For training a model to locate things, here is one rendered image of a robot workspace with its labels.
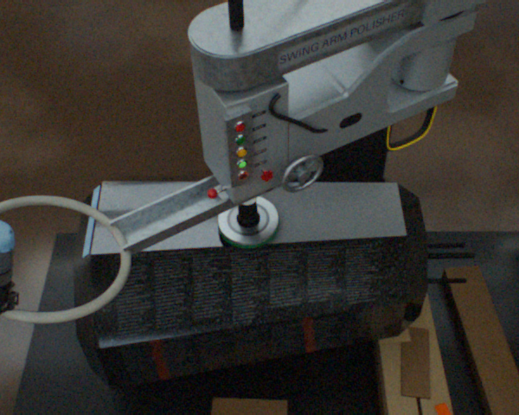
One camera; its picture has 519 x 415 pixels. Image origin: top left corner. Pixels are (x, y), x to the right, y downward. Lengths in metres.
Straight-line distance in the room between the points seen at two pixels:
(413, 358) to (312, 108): 1.26
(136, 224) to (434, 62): 1.07
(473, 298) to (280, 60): 1.77
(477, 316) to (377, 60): 1.49
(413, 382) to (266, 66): 1.53
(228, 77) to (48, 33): 3.09
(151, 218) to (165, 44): 2.43
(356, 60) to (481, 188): 1.81
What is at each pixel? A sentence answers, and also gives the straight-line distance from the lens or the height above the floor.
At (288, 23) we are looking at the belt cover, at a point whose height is 1.69.
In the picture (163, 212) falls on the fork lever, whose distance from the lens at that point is 2.33.
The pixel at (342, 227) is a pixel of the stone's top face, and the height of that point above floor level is 0.82.
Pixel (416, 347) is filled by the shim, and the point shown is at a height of 0.22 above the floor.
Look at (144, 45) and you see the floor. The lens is 4.63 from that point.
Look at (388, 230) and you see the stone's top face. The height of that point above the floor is 0.82.
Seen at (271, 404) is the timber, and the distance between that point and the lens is 2.95.
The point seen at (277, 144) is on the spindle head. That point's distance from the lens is 2.11.
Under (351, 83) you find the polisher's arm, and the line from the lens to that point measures 2.16.
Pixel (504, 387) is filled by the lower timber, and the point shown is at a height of 0.09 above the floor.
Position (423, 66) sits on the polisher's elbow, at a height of 1.36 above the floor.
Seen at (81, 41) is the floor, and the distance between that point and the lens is 4.74.
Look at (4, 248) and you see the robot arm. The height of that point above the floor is 1.44.
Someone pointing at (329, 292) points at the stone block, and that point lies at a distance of 2.54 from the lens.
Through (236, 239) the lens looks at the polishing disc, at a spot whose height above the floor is 0.87.
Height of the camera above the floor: 2.85
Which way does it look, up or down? 51 degrees down
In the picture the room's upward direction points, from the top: 2 degrees counter-clockwise
